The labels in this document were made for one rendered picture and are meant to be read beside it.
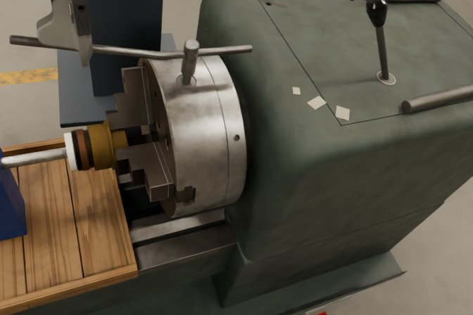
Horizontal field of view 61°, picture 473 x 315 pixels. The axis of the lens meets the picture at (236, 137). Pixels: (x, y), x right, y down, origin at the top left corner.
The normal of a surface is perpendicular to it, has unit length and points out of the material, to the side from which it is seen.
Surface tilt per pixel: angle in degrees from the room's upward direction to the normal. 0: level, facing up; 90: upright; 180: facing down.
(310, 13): 0
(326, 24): 0
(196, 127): 37
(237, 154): 57
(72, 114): 0
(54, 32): 71
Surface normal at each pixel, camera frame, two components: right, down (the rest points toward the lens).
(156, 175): 0.12, -0.73
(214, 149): 0.39, 0.18
